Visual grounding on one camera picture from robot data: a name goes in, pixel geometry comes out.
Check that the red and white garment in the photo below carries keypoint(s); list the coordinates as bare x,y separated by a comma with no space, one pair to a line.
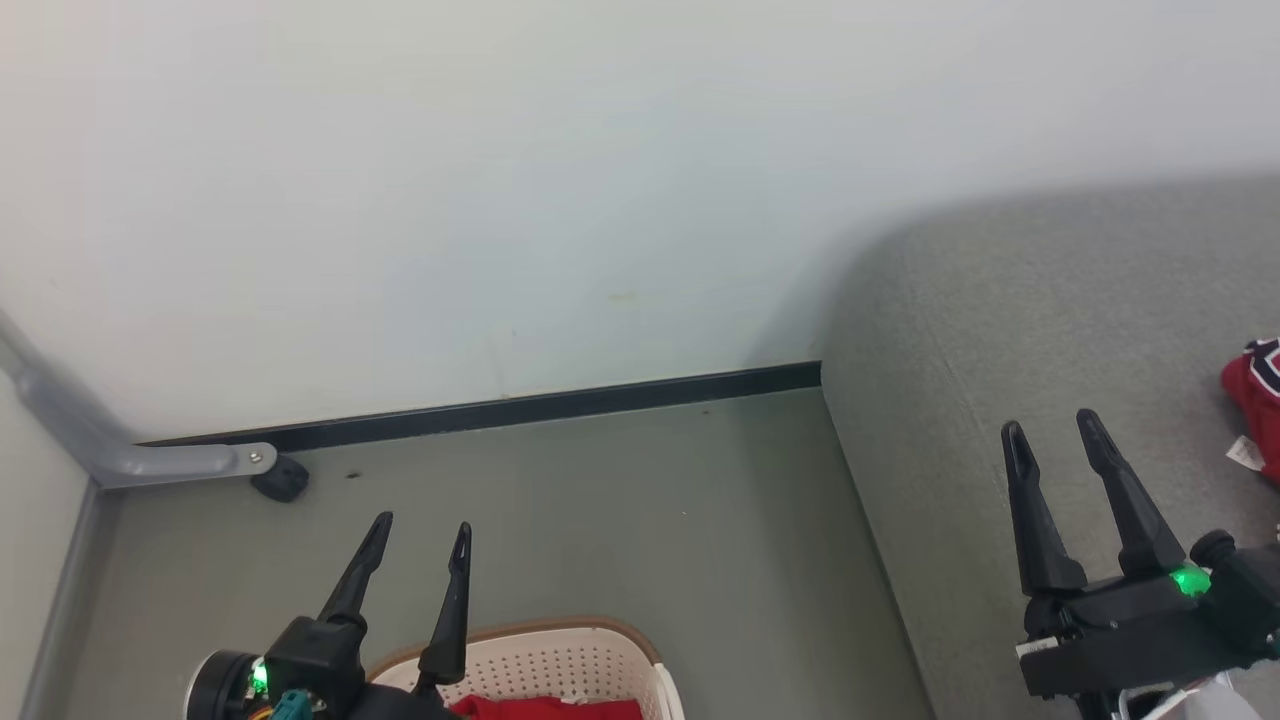
550,709

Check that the black caster wheel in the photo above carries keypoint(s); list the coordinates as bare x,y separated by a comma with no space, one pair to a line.
282,480

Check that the cream perforated laundry basket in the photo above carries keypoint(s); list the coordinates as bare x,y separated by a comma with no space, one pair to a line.
560,665

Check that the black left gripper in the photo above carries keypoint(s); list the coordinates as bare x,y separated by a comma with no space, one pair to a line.
320,670

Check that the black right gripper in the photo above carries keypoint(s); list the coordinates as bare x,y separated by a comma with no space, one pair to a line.
1120,630

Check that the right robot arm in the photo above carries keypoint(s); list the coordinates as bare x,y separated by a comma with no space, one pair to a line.
1255,595

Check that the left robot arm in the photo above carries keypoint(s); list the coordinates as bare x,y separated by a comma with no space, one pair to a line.
215,685

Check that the grey wall skirting strip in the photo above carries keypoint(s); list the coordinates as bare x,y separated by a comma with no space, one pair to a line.
60,620

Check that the red garment with navy trim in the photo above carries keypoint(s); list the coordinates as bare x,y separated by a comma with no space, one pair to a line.
1260,400

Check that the black baseboard strip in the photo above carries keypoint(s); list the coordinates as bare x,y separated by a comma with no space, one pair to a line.
520,407

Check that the grey fabric sofa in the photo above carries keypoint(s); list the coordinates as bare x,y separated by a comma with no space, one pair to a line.
1000,300

